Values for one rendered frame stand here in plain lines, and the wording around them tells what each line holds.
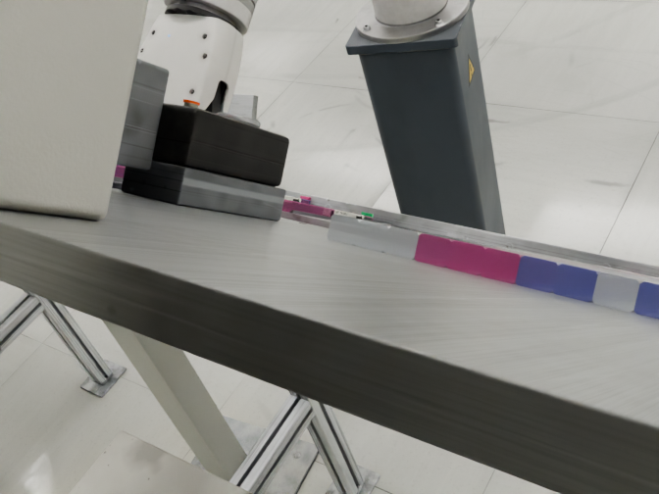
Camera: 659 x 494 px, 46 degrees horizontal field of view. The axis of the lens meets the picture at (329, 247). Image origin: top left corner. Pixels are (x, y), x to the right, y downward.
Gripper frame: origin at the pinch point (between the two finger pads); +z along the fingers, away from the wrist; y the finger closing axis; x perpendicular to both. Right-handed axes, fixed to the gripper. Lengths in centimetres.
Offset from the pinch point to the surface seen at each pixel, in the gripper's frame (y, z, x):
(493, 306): 49, 7, -35
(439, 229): 18.3, -4.6, 25.1
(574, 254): 33.1, -5.0, 25.1
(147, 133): 28.0, 2.7, -27.7
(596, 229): 8, -29, 128
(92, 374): -82, 37, 80
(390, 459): -8, 30, 89
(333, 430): -11, 26, 69
